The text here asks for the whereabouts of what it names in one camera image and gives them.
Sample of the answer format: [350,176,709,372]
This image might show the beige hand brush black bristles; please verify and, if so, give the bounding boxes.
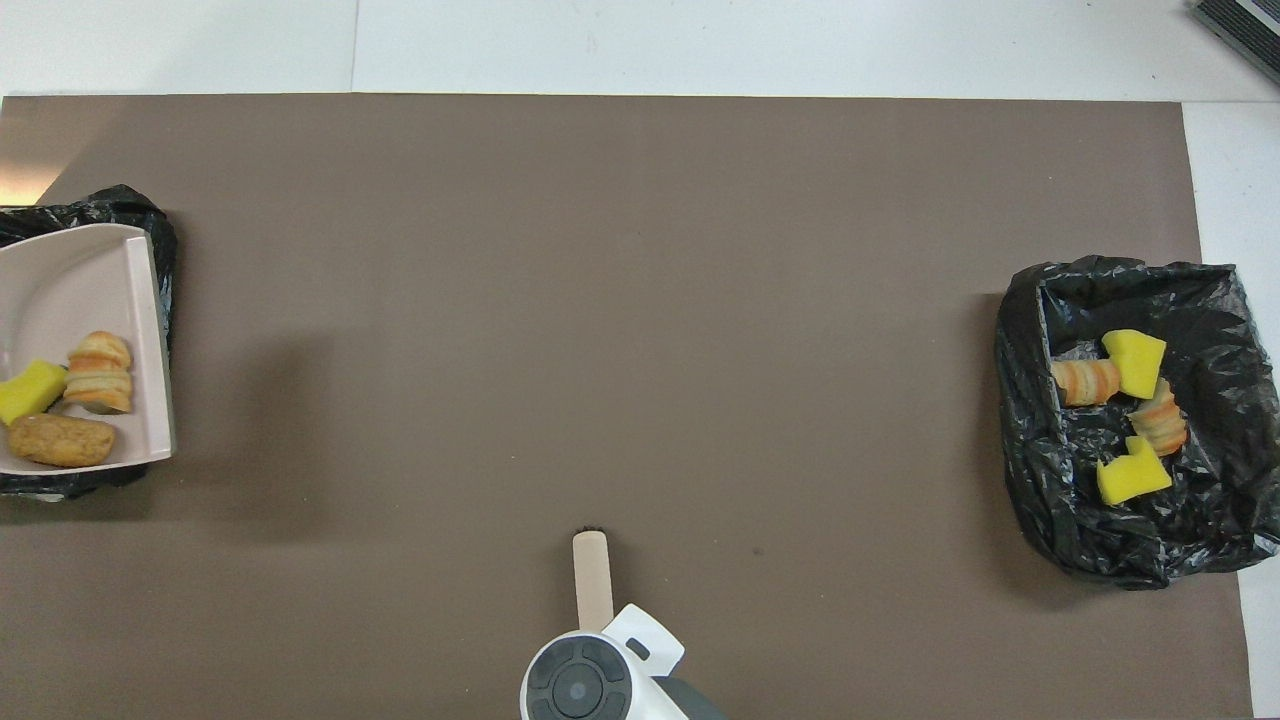
[572,525,614,633]

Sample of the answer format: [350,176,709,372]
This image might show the crusty bread chunk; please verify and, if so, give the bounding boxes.
[1128,378,1189,457]
[1050,358,1123,407]

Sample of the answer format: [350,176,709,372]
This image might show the yellow sponge block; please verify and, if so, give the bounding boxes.
[1102,329,1168,400]

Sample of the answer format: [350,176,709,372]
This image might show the notched yellow sponge piece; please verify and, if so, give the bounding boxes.
[1096,435,1174,507]

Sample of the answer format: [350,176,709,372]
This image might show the beige plastic dustpan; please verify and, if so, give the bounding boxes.
[0,223,177,475]

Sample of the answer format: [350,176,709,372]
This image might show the brown nugget toy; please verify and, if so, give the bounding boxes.
[8,413,117,469]

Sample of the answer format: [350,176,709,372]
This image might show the green yellow sponge piece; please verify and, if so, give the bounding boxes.
[0,359,69,426]

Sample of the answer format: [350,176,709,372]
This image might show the bin wrapped black bag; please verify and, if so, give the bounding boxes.
[0,184,179,501]

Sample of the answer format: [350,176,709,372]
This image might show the open bin black bag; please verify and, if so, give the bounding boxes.
[997,254,1280,591]

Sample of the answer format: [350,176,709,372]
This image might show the brown paper table mat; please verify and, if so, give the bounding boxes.
[0,94,1251,720]

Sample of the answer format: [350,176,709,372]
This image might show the dark ribbed device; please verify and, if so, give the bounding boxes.
[1190,0,1280,86]

